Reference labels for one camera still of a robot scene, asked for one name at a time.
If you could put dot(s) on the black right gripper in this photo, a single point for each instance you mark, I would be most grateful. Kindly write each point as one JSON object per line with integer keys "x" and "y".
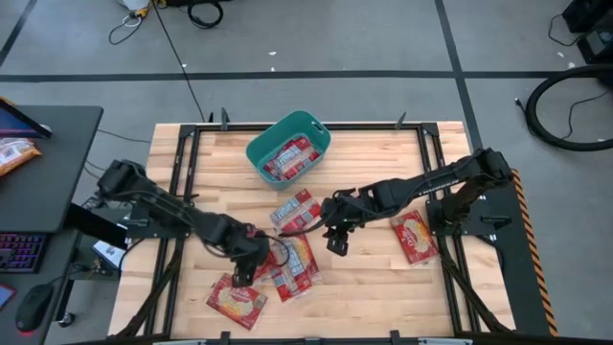
{"x": 345, "y": 211}

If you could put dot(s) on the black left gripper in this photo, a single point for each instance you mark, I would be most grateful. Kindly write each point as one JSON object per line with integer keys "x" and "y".
{"x": 251, "y": 246}

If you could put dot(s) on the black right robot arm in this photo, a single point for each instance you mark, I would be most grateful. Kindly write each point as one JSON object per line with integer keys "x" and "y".
{"x": 431, "y": 183}

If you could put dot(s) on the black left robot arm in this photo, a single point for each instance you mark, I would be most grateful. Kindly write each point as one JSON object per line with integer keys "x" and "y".
{"x": 129, "y": 184}

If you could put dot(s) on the teal plastic basket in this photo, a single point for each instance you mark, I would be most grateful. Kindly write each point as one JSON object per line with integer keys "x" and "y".
{"x": 287, "y": 125}

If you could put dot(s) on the white box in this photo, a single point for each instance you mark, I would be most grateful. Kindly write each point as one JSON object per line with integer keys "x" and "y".
{"x": 107, "y": 254}

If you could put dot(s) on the black caster wheel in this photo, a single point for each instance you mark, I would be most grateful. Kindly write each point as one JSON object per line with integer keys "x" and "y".
{"x": 67, "y": 319}

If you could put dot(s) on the black desk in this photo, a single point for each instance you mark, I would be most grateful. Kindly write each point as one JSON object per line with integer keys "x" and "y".
{"x": 57, "y": 182}

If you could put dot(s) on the black computer mouse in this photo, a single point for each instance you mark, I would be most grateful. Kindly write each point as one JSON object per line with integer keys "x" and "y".
{"x": 33, "y": 306}

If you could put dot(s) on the black plate with hazard stripe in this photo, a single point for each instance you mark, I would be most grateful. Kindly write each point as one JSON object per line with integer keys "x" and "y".
{"x": 522, "y": 268}

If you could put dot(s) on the backlit black keyboard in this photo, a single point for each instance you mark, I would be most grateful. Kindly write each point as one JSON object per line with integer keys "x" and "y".
{"x": 21, "y": 251}

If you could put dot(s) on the phone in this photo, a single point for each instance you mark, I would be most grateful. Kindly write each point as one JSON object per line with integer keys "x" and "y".
{"x": 5, "y": 294}

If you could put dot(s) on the large black hoop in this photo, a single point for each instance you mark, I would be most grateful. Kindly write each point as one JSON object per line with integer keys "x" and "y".
{"x": 529, "y": 112}

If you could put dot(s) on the orange snack bag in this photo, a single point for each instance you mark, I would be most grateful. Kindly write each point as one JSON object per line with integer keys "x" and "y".
{"x": 16, "y": 155}

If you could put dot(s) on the computer monitor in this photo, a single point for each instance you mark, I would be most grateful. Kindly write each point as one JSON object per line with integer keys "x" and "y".
{"x": 14, "y": 124}

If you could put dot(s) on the white bucket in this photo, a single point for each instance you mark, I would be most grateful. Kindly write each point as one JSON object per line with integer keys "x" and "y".
{"x": 135, "y": 4}

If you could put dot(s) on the black equipment case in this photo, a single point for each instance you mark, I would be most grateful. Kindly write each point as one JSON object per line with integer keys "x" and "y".
{"x": 594, "y": 43}

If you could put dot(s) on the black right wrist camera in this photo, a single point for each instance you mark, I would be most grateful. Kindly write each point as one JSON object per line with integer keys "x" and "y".
{"x": 337, "y": 244}

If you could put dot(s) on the black aluminium table frame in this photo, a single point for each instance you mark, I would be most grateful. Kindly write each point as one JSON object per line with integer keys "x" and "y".
{"x": 359, "y": 126}

